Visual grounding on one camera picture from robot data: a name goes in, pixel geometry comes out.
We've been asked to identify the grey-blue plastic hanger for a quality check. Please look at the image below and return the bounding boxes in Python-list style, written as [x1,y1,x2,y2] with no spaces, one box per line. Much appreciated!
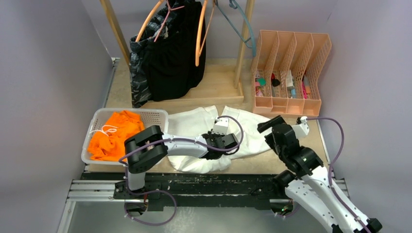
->
[214,0,258,58]

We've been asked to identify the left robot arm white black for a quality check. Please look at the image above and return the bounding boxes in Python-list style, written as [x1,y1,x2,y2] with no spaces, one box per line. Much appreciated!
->
[119,125,241,199]

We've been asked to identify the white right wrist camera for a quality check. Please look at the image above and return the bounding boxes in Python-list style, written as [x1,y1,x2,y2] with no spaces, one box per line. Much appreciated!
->
[292,116,309,139]

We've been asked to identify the white plastic basket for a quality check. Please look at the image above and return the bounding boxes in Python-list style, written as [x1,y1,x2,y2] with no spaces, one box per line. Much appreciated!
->
[81,108,168,166]

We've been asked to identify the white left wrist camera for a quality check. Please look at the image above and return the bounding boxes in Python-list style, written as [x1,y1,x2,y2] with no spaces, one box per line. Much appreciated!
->
[211,117,229,135]

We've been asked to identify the dark camouflage shorts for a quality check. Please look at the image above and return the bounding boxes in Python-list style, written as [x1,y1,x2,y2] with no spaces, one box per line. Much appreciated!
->
[129,6,168,108]

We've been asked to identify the green small item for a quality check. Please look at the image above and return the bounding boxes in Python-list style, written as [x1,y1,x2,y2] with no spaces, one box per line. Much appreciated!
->
[256,78,266,86]

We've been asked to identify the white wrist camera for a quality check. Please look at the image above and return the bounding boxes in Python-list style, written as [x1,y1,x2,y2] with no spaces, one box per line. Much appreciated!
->
[211,117,229,135]
[292,116,309,139]

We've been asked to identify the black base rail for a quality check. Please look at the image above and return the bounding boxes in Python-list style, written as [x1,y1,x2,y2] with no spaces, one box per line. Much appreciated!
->
[80,172,291,212]

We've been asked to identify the white shorts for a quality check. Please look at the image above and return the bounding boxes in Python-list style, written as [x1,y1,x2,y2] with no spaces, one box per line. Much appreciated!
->
[168,105,270,174]

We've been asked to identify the orange shorts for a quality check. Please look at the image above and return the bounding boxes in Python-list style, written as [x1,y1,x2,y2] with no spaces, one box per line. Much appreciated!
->
[87,110,145,162]

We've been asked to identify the pink plastic file organizer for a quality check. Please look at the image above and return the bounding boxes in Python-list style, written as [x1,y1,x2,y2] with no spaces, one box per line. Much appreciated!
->
[251,30,332,117]

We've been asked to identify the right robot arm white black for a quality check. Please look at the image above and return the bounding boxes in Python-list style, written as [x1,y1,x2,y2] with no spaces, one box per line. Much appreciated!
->
[257,116,383,233]

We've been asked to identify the orange hanger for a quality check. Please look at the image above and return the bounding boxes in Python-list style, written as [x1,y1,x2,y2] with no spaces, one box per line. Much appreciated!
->
[135,0,164,42]
[195,0,216,67]

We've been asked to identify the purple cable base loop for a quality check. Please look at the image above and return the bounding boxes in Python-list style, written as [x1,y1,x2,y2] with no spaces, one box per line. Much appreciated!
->
[123,190,178,226]

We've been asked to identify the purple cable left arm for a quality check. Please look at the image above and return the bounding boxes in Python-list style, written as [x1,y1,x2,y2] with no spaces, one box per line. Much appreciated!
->
[118,115,244,197]

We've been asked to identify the wooden clothes rack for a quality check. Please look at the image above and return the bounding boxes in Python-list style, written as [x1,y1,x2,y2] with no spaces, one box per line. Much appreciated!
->
[100,0,255,109]

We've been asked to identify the black shorts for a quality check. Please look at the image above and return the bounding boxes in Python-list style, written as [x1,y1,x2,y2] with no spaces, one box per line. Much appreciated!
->
[142,0,206,101]

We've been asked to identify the pink small bottle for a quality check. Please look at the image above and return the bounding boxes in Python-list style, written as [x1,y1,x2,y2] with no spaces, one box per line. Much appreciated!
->
[255,82,264,97]

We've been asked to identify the pink thin hanger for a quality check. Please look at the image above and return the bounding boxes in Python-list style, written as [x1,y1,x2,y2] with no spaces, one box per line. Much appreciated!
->
[154,0,185,42]

